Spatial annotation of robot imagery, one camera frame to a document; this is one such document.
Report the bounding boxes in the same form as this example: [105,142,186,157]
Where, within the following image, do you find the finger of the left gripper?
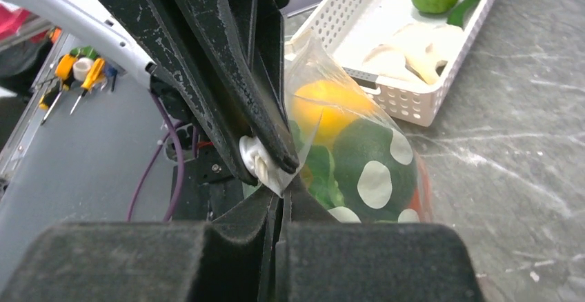
[83,0,256,184]
[171,0,299,174]

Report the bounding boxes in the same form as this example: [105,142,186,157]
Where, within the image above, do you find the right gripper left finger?
[1,188,281,301]

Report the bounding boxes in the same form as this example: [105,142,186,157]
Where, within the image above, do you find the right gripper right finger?
[275,178,484,301]

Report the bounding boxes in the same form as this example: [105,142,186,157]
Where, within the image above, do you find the green lettuce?
[288,119,348,210]

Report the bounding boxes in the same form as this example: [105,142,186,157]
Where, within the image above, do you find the polka dot zip bag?
[238,28,433,225]

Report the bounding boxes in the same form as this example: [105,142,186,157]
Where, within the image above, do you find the peach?
[409,155,433,223]

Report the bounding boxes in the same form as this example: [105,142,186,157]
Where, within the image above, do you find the green lime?
[331,119,417,223]

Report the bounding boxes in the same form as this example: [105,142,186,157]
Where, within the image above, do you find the yellow lemon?
[288,79,378,148]

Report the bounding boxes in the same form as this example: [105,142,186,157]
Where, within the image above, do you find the white mushrooms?
[361,22,465,85]

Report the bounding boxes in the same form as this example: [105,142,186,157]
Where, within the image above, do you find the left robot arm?
[3,0,299,192]

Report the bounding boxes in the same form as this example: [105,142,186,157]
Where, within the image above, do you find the yellow screwdriver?
[39,54,78,125]
[70,58,106,115]

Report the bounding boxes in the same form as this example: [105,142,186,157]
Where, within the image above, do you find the white plastic basket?
[285,0,494,127]

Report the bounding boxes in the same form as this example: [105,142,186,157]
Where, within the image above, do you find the green chili pepper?
[446,0,481,28]

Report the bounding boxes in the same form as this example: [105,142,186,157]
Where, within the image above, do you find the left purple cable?
[127,92,186,223]

